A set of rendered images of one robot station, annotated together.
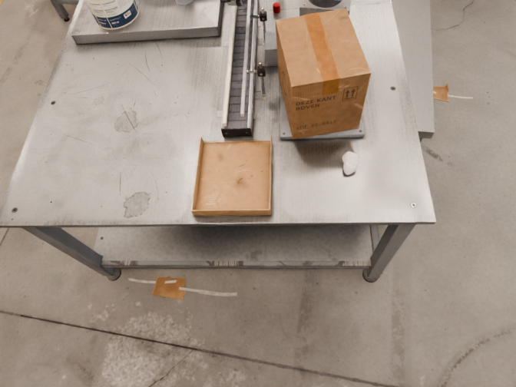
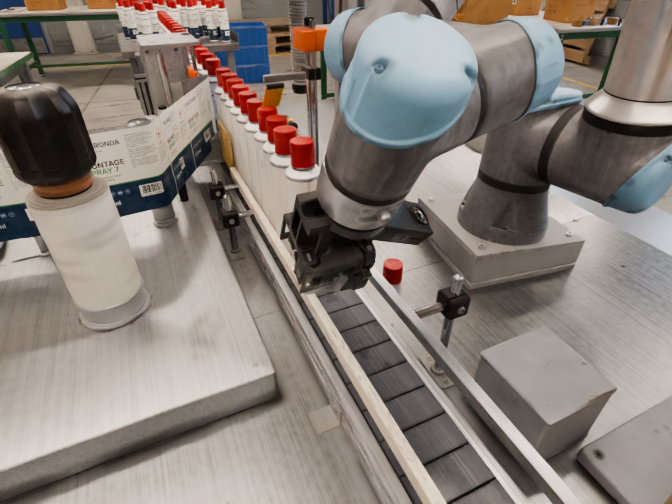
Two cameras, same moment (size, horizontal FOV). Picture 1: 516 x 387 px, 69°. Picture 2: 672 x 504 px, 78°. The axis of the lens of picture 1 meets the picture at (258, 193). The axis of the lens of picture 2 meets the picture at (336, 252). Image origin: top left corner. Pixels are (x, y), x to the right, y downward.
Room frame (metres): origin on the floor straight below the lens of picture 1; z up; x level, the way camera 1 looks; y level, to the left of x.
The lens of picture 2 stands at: (1.12, 0.16, 1.28)
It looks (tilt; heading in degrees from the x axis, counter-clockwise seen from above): 36 degrees down; 323
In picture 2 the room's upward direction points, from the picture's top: straight up
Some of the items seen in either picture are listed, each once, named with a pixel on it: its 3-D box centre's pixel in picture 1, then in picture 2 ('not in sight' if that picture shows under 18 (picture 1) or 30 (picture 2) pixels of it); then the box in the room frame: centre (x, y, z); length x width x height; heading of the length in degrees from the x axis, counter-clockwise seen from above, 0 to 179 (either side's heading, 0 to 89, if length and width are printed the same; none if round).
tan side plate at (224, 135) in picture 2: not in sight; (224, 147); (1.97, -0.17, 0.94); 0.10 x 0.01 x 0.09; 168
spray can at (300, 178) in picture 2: not in sight; (305, 207); (1.58, -0.12, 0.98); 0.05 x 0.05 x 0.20
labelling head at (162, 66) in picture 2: not in sight; (182, 102); (2.10, -0.14, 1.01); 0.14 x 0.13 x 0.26; 168
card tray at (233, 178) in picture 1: (233, 173); not in sight; (0.69, 0.07, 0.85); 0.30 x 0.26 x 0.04; 168
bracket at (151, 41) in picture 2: not in sight; (166, 39); (2.10, -0.13, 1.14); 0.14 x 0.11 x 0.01; 168
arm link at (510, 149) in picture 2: not in sight; (531, 132); (1.45, -0.46, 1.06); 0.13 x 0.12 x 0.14; 179
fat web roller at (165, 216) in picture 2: not in sight; (153, 174); (1.84, 0.02, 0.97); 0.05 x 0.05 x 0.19
